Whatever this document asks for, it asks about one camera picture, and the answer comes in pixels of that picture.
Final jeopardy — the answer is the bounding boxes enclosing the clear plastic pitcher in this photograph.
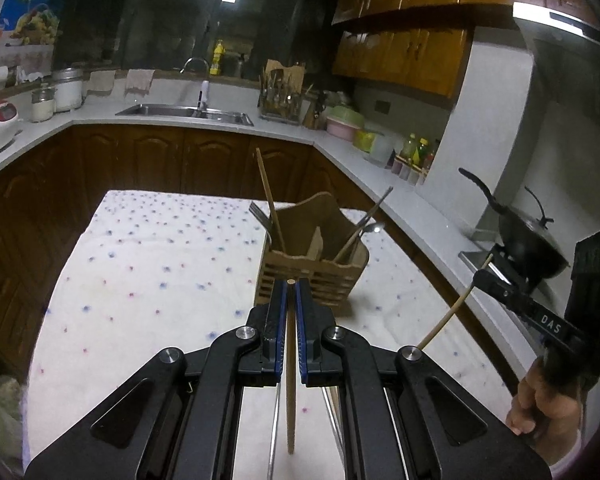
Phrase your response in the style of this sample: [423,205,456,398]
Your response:
[368,132,397,169]

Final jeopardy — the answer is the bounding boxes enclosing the dark kitchen window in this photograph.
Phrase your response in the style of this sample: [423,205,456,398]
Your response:
[55,0,344,84]

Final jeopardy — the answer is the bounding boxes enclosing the person's right hand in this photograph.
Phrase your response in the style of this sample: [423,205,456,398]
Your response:
[505,360,582,442]

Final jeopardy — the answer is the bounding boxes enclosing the white dotted tablecloth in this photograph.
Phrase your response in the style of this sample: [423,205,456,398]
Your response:
[27,190,519,480]

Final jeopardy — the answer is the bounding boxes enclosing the metal fork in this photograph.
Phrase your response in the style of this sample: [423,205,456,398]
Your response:
[248,202,276,243]

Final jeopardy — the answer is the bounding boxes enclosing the pale dish towel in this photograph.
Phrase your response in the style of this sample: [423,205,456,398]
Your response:
[87,70,115,96]

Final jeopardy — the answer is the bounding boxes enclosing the pink plastic basin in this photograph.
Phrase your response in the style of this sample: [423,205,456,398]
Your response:
[325,116,364,139]

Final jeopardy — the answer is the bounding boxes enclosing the steel range hood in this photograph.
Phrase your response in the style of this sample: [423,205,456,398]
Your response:
[512,2,600,132]

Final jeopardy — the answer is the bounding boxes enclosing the steel kitchen sink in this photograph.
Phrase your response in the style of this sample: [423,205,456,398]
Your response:
[115,103,255,127]

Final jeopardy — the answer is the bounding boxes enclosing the wooden utensil holder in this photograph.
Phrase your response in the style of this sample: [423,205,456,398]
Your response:
[255,191,370,312]

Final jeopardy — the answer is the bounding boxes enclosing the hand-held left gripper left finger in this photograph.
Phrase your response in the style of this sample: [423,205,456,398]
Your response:
[25,278,287,480]

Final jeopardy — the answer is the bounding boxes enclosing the thin metal chopstick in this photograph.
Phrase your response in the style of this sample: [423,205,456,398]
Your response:
[321,389,345,457]
[266,385,281,480]

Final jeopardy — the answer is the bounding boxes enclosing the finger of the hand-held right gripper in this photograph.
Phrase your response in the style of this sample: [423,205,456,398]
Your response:
[472,261,539,320]

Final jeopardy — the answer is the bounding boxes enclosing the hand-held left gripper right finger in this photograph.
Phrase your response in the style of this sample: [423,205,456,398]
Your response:
[296,278,552,480]

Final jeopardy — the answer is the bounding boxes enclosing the wooden chopstick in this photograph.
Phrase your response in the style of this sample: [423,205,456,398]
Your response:
[417,253,495,350]
[255,148,286,253]
[287,279,297,455]

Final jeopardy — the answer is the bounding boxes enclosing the cooking oil bottles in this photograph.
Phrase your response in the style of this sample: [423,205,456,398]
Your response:
[398,133,439,169]

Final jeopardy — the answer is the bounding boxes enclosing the black wok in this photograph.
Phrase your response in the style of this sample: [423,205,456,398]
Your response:
[458,167,571,282]

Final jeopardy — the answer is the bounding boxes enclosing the dish rack with utensils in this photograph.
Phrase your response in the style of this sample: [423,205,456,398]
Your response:
[258,72,306,124]

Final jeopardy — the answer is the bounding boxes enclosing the person's right forearm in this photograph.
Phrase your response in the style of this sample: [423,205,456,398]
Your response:
[547,430,589,480]

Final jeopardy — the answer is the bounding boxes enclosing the pinkish dish towel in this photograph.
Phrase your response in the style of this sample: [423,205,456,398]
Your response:
[124,68,155,99]

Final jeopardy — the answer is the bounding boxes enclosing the yellow detergent bottle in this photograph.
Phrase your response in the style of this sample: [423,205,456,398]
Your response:
[210,39,227,76]

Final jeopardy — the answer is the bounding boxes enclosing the wooden upper cabinets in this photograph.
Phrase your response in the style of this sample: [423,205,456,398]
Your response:
[331,0,600,99]

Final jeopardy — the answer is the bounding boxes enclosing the wooden cutting board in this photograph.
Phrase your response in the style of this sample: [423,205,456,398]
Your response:
[264,58,306,92]

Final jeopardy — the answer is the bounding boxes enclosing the white pot with steel lid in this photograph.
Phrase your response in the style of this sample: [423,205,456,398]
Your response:
[52,67,85,112]

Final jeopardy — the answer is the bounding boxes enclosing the tropical fruit wall poster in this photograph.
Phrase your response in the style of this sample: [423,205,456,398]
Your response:
[0,0,77,69]

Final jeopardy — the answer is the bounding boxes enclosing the small glass jar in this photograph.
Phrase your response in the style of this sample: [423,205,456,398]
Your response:
[31,87,56,123]

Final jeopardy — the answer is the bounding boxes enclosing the row of spice jars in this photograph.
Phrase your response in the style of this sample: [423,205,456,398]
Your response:
[390,155,429,186]

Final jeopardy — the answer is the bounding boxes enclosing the dark wooden lower cabinets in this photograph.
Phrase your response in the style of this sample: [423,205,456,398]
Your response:
[0,125,522,397]

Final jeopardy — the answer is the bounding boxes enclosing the knife block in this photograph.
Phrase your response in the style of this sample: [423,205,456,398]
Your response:
[303,90,327,130]

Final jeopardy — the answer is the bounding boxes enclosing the green plastic bowl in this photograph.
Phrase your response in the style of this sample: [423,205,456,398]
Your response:
[327,104,365,126]

